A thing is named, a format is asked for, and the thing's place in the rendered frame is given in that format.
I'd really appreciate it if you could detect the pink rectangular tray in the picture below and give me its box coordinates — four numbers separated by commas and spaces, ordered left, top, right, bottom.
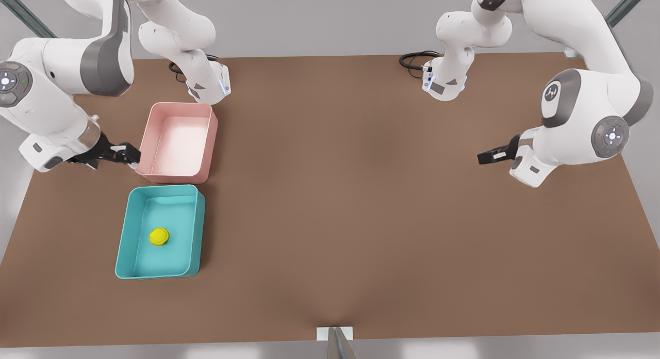
136, 102, 218, 185

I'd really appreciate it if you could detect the teal rectangular tray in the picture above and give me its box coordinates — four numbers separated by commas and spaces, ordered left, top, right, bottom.
115, 185, 206, 280

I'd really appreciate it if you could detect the black cable loop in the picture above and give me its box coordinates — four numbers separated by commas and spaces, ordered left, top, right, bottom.
399, 51, 442, 80
169, 54, 219, 83

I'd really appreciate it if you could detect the silver frame post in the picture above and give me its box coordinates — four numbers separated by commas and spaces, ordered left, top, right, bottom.
0, 0, 57, 39
564, 0, 653, 59
316, 327, 357, 359

